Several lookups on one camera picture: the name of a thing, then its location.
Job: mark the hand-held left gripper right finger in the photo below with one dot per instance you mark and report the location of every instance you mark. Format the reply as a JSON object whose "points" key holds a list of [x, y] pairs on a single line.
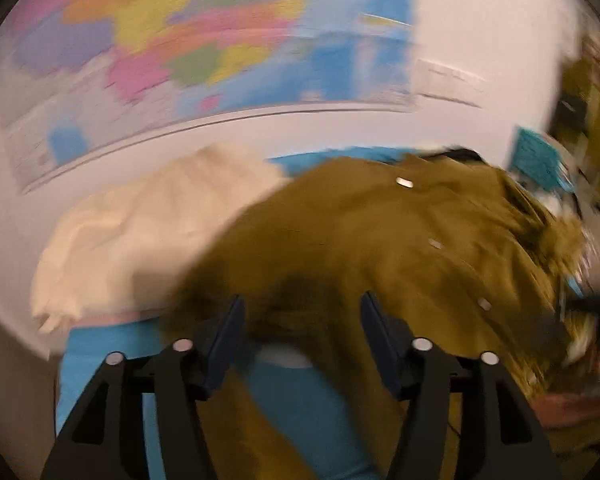
{"points": [[376, 341]]}

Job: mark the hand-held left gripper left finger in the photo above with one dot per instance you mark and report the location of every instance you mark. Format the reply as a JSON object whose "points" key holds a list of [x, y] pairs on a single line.
{"points": [[227, 340]]}

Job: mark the olive green shirt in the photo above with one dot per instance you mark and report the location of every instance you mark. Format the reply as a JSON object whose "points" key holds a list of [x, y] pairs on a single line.
{"points": [[380, 240]]}

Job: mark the blue bed sheet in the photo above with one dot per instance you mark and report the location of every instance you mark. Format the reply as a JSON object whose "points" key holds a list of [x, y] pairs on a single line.
{"points": [[300, 420]]}

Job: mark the cream cloth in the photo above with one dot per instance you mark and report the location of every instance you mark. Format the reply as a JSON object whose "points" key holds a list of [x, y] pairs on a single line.
{"points": [[145, 240]]}

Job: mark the black cloth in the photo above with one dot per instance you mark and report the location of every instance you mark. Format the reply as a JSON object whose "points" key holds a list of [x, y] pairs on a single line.
{"points": [[455, 153]]}

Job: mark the white wall paper chart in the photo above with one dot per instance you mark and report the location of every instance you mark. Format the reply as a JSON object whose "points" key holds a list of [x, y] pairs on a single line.
{"points": [[445, 82]]}

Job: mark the colourful wall map poster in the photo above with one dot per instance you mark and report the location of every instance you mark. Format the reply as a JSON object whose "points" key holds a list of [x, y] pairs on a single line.
{"points": [[180, 35]]}

